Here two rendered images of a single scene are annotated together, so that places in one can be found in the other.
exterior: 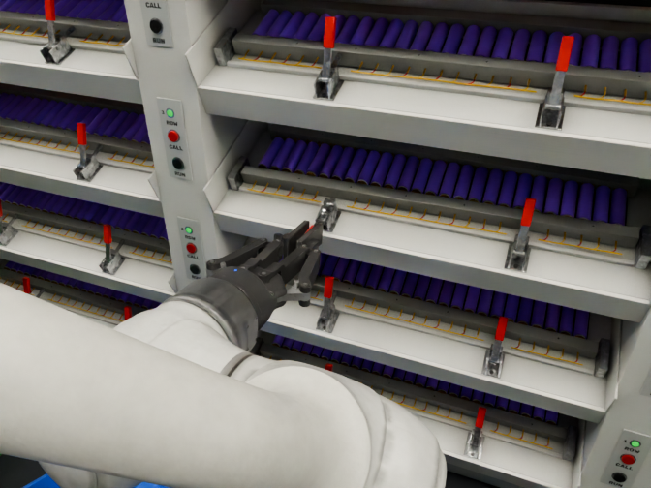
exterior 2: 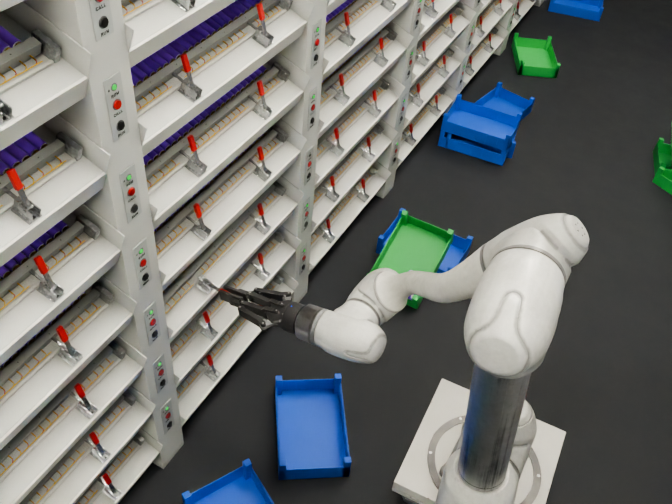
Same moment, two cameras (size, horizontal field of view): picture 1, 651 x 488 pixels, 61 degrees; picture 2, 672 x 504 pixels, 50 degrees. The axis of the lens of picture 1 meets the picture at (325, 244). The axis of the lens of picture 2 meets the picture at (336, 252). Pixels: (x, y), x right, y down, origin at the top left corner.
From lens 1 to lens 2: 1.59 m
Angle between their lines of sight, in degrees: 65
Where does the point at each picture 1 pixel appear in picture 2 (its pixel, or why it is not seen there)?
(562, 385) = (280, 256)
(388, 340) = (232, 310)
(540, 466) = not seen: hidden behind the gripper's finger
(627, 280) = (286, 202)
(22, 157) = (32, 462)
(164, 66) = (146, 292)
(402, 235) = (230, 261)
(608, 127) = (275, 163)
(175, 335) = (347, 312)
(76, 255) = (72, 484)
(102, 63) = (99, 330)
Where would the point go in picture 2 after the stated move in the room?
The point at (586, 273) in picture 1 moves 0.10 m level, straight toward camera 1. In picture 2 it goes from (278, 211) to (304, 227)
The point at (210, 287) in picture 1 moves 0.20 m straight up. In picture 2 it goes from (310, 309) to (314, 249)
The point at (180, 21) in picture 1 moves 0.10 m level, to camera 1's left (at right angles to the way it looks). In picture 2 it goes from (154, 263) to (139, 297)
